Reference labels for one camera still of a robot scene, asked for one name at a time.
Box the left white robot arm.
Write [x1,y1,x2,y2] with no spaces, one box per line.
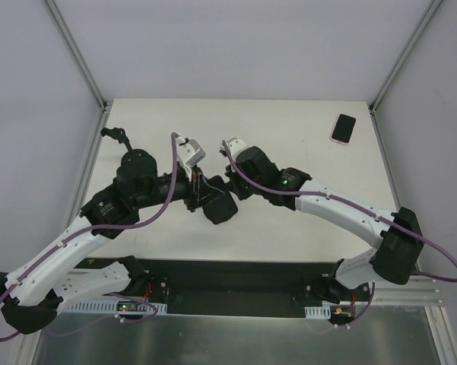
[0,149,238,341]

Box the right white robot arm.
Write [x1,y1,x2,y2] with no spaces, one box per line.
[220,138,424,303]

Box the aluminium frame post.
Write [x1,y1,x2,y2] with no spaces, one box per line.
[367,0,444,115]
[43,0,112,112]

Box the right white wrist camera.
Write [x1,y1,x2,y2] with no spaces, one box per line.
[219,138,248,160]

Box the right aluminium frame post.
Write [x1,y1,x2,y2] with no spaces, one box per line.
[367,0,444,115]

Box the left white cable duct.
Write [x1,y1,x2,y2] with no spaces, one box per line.
[65,299,154,316]

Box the pink case smartphone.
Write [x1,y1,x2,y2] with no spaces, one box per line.
[330,114,357,145]

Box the aluminium rail bar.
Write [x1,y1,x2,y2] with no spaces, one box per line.
[372,276,444,306]

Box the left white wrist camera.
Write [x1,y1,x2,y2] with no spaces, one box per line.
[173,133,206,167]

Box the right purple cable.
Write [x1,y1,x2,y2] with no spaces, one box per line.
[221,139,457,284]

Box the left aluminium frame post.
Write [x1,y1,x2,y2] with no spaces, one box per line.
[43,0,112,112]

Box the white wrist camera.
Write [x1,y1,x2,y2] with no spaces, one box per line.
[219,138,248,160]
[173,133,206,167]

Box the right white cable duct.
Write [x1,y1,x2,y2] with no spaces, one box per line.
[304,303,332,320]

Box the white cable duct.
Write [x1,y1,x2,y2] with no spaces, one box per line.
[304,303,332,320]
[65,299,154,316]

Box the black case smartphone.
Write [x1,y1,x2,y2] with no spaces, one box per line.
[202,192,239,224]

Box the black gooseneck phone stand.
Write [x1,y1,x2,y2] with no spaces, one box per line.
[100,127,133,152]

